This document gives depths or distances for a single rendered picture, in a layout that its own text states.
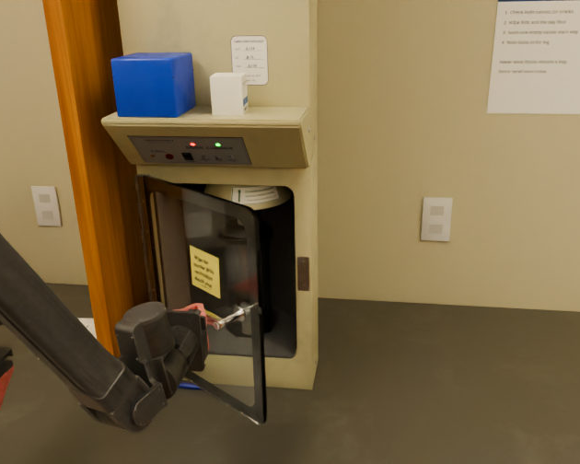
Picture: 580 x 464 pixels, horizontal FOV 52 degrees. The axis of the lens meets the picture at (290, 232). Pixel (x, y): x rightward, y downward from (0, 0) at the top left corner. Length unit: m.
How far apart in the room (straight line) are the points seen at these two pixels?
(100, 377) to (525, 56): 1.11
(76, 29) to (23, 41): 0.63
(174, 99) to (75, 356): 0.43
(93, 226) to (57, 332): 0.41
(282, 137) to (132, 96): 0.24
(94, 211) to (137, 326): 0.35
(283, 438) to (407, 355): 0.37
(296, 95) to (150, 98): 0.24
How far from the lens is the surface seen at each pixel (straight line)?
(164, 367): 0.84
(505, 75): 1.47
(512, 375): 1.36
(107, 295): 1.16
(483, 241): 1.57
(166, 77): 0.96
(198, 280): 1.06
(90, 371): 0.76
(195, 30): 1.05
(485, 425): 1.21
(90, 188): 1.09
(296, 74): 1.02
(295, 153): 0.98
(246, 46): 1.03
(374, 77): 1.45
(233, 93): 0.96
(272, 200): 1.12
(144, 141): 1.02
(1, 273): 0.67
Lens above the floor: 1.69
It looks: 22 degrees down
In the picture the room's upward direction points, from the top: 1 degrees counter-clockwise
